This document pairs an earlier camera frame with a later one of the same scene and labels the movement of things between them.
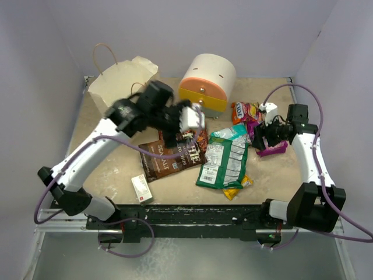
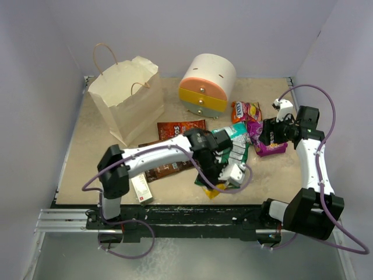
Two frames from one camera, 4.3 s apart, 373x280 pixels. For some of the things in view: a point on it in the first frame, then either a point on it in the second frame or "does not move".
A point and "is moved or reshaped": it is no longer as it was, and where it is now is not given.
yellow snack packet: x=231 y=193 is moved or reshaped
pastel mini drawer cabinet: x=208 y=80 does not move
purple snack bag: x=277 y=149 does not move
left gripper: x=171 y=137 -> x=213 y=179
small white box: x=141 y=188 does not move
